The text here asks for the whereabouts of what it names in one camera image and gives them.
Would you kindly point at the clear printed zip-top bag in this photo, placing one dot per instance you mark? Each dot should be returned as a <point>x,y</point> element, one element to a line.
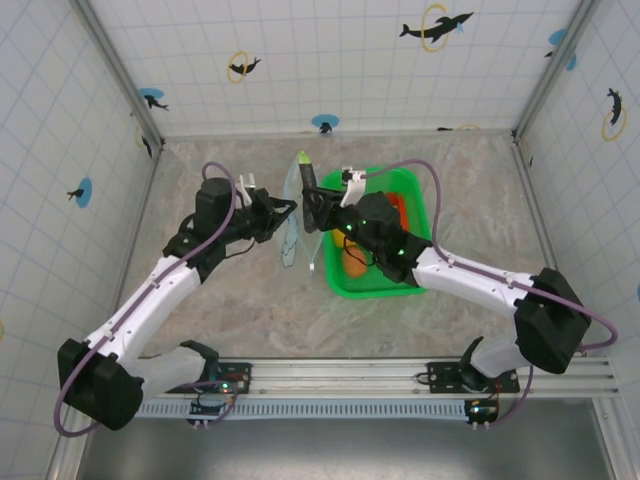
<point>295,237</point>

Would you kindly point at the orange toy carrot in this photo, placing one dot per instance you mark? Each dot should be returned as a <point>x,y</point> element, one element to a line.
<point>399,202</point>

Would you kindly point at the yellow toy bell pepper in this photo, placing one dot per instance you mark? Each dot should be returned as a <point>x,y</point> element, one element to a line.
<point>338,240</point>

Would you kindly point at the dark purple toy eggplant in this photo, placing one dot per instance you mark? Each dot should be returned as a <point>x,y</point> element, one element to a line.
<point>309,175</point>

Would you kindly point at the orange toy fruit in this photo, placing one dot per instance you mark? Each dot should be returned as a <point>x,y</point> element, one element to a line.
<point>356,266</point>

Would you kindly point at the green plastic mesh basket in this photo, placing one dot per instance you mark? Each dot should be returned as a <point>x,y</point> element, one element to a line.
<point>340,281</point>

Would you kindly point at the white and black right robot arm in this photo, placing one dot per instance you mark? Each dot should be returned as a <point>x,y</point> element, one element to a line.
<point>475,280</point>

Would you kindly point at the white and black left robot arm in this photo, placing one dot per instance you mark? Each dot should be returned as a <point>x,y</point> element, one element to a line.
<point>165,300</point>

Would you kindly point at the small black controller board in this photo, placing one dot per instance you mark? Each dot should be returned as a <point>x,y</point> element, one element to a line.
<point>482,411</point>
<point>210,405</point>

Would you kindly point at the aluminium mounting rail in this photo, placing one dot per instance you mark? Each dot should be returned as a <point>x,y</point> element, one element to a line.
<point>340,372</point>

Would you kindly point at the aluminium corner frame post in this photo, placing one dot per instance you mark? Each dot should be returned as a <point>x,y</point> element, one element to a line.
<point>120,75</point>
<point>550,75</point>

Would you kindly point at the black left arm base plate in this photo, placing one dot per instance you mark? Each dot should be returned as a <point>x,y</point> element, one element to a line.
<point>235,375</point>

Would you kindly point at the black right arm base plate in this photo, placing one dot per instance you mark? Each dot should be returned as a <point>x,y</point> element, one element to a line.
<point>442,375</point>

